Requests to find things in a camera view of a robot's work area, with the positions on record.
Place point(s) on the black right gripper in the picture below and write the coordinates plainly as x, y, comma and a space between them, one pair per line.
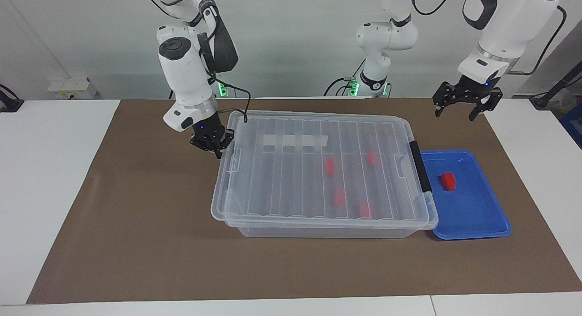
209, 134

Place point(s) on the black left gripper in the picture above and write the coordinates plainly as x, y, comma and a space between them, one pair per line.
473, 91

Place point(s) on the clear ribbed plastic lid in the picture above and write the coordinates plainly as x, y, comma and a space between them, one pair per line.
282, 184

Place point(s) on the red block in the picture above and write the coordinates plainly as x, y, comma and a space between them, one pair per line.
449, 182
330, 166
372, 158
365, 210
339, 197

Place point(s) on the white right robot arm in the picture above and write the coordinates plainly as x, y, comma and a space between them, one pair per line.
182, 75

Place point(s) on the blue plastic tray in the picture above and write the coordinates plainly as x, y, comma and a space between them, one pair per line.
473, 211

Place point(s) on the clear plastic storage box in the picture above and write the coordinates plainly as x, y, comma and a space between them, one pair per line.
318, 233

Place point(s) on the black stand pole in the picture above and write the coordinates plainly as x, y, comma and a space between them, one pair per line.
559, 86

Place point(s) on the brown table mat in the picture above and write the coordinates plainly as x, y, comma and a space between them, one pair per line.
136, 216

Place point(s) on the blue crate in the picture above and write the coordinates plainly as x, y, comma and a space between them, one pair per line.
574, 125

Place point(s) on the white wall socket box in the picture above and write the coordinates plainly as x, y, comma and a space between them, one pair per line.
68, 88

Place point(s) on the black clamp mount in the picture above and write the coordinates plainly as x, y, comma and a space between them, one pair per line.
9, 104

